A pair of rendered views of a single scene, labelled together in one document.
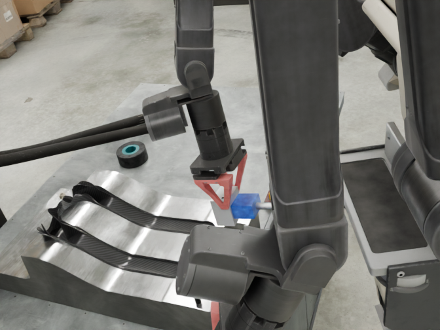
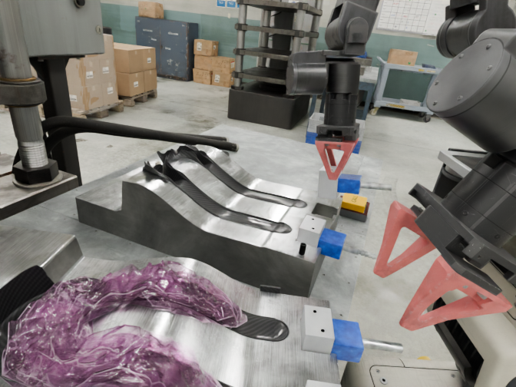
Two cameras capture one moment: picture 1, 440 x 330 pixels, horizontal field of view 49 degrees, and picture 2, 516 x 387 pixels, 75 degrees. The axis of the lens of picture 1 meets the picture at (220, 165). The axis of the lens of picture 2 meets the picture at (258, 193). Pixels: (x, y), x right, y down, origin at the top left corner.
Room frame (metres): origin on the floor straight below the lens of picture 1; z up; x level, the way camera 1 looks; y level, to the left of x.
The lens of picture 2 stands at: (0.09, 0.22, 1.21)
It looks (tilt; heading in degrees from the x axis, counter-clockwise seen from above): 26 degrees down; 352
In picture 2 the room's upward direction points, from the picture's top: 7 degrees clockwise
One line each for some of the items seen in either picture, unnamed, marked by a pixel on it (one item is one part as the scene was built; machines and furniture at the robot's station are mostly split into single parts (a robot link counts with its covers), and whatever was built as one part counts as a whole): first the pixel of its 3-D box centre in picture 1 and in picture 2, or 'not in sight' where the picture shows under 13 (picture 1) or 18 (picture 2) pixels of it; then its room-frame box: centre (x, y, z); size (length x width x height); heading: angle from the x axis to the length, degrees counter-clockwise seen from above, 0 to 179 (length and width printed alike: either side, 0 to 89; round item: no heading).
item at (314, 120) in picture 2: not in sight; (336, 126); (3.73, -1.07, 0.28); 0.61 x 0.41 x 0.15; 67
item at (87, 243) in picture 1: (118, 226); (219, 183); (0.71, 0.21, 0.92); 0.35 x 0.16 x 0.09; 63
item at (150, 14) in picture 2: not in sight; (150, 9); (8.00, 1.77, 1.26); 0.42 x 0.33 x 0.29; 67
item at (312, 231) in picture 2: not in sight; (337, 245); (0.55, 0.01, 0.89); 0.13 x 0.05 x 0.05; 63
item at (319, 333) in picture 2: not in sight; (351, 340); (0.38, 0.03, 0.86); 0.13 x 0.05 x 0.05; 80
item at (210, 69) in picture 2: not in sight; (214, 63); (7.53, 0.43, 0.42); 0.86 x 0.33 x 0.83; 67
